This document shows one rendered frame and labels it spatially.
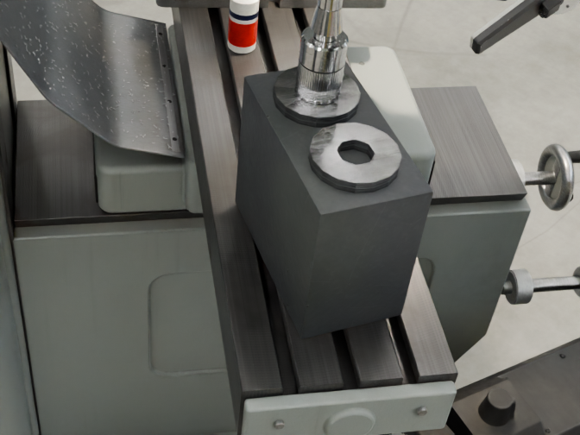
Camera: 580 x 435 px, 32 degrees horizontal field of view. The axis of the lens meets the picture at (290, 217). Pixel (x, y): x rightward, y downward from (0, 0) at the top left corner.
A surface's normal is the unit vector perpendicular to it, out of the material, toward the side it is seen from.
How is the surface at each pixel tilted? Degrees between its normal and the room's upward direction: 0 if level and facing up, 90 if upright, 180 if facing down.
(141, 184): 90
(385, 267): 90
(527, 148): 0
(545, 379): 0
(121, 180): 90
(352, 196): 0
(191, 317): 90
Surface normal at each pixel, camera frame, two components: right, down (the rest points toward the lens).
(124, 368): 0.17, 0.70
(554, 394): 0.09, -0.71
